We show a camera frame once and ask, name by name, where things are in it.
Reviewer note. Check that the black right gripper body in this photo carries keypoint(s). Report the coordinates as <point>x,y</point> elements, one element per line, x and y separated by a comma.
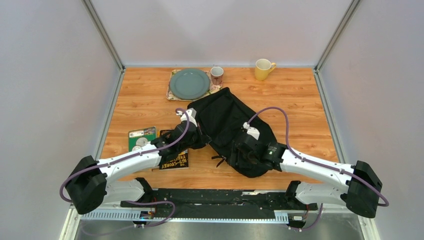
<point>247,162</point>

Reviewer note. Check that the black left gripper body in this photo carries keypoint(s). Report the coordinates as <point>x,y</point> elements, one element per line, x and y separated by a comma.
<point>194,140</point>

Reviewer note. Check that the black yellow storey treehouse book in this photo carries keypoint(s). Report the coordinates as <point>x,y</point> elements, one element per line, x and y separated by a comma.
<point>180,162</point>

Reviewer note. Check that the black fabric student bag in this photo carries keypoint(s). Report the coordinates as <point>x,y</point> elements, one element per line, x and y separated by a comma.
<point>221,116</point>

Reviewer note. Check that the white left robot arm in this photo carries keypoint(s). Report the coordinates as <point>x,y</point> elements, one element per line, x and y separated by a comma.
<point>95,182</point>

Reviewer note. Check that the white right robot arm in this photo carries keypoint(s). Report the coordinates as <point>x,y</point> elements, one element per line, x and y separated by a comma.
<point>355,186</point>

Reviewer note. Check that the green paperback book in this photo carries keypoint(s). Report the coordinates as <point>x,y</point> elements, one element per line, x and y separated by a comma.
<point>140,137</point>

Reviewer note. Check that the floral serving tray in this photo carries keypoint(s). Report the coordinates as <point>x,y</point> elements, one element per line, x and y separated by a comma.
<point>212,88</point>

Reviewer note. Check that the teal ceramic plate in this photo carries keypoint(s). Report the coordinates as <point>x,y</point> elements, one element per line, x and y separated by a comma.
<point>189,84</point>

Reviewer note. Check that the brown patterned mug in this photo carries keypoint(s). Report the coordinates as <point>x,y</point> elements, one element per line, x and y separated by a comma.
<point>217,74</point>

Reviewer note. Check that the yellow ceramic mug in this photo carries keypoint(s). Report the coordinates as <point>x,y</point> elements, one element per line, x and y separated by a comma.
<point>263,67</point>

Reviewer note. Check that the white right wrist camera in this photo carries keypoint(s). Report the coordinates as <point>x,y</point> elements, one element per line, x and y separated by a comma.
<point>252,131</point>

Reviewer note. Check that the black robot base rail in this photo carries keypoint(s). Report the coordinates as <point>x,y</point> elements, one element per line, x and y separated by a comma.
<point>221,203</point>

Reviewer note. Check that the aluminium frame post left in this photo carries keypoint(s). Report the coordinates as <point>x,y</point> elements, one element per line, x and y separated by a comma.
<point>92,12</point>

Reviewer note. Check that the aluminium frame post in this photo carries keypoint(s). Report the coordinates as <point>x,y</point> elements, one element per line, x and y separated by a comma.
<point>350,11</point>
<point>92,12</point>

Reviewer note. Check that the aluminium frame post right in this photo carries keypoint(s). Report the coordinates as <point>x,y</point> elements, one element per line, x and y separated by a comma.
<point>350,11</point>

